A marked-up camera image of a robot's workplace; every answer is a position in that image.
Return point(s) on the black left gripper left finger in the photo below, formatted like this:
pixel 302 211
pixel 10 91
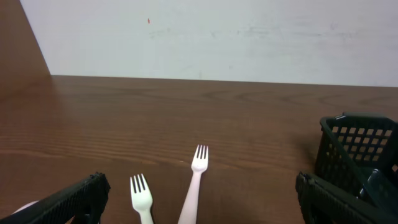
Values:
pixel 83 202

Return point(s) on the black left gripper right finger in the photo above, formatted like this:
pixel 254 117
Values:
pixel 322 202

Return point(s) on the white plastic fork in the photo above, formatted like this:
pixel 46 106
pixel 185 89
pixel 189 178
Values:
pixel 200 160
pixel 141 198
pixel 25 206

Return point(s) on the dark green plastic basket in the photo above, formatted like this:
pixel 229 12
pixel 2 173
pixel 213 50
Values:
pixel 358 153

